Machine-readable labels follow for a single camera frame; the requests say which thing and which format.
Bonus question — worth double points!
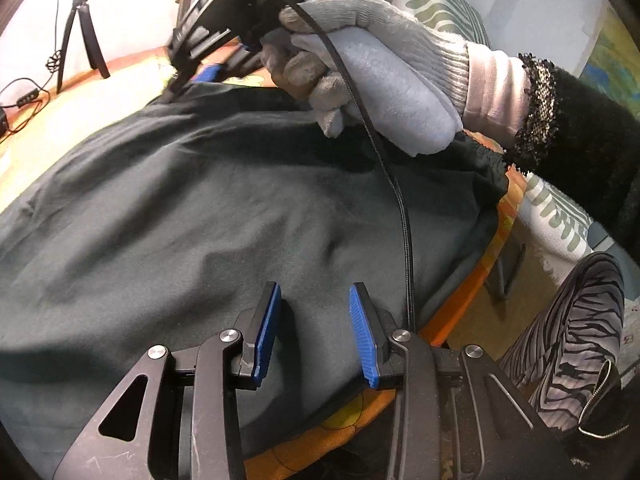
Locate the person's right hand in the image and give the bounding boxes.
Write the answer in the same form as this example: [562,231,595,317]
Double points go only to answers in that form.
[260,0,472,157]

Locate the small black tripod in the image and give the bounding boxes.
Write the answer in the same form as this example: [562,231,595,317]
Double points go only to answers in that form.
[55,0,111,95]

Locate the dark green pants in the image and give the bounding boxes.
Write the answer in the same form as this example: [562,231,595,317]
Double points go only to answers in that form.
[0,82,511,463]

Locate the green striped white cushion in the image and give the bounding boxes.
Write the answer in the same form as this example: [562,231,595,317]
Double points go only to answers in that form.
[385,0,626,281]

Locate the wall painting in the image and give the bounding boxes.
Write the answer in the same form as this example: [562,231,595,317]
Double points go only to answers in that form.
[582,10,640,81]

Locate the black cables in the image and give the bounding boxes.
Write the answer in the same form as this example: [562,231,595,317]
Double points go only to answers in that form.
[0,50,63,136]

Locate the orange floral tablecloth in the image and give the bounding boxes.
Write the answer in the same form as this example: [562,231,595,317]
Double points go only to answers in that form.
[0,45,528,480]

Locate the person's right forearm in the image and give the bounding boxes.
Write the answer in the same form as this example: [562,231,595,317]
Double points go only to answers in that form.
[462,42,640,256]

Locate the person's zebra patterned leg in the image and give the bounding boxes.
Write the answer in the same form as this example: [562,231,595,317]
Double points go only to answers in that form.
[497,252,626,433]

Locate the black zip jacket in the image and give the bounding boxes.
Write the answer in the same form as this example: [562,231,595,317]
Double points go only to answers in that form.
[565,345,640,480]

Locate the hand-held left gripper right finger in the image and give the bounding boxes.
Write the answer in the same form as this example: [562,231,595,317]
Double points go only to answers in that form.
[348,281,576,480]

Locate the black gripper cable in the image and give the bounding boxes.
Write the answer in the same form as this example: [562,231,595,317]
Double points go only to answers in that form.
[280,2,418,333]

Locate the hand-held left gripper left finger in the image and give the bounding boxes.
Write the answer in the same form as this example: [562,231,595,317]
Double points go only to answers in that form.
[52,281,282,480]

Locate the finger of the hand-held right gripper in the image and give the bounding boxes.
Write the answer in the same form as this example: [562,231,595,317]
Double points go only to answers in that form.
[191,49,272,86]

